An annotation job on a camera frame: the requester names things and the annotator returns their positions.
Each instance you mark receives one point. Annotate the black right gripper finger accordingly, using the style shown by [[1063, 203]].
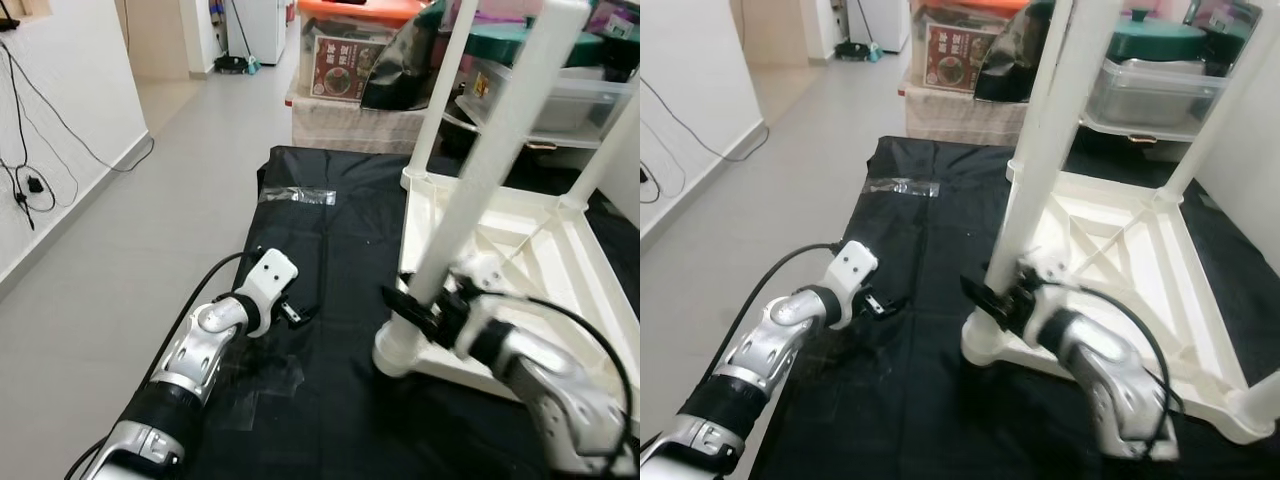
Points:
[[987, 303], [413, 315]]

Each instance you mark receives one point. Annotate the white plastic table top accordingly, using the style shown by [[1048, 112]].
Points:
[[1150, 260], [560, 260]]

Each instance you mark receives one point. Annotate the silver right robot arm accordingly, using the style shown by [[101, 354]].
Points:
[[560, 390], [1110, 385]]

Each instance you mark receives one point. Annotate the clear flat tape patch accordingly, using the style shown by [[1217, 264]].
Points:
[[265, 375]]

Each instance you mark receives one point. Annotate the clear crinkled tape strip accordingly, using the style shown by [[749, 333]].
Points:
[[903, 187], [298, 195]]

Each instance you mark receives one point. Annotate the beige patterned cloth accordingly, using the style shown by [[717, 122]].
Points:
[[345, 128], [955, 120]]

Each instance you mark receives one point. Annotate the clear plastic storage box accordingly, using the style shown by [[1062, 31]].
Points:
[[1150, 100], [590, 105]]

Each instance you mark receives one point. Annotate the black glossy bag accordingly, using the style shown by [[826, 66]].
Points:
[[1010, 55], [400, 60]]

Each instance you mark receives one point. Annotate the dark floor mop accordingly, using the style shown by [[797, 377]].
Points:
[[235, 65], [855, 52]]

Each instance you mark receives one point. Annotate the orange plastic lid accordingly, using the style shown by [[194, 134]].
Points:
[[970, 5], [360, 10]]

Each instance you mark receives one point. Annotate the green round pot lid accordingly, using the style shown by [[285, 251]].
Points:
[[590, 45], [1160, 38]]

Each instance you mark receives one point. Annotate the black router box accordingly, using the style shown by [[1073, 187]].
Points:
[[8, 22]]

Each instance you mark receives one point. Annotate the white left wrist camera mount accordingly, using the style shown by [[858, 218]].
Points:
[[855, 265], [272, 275]]

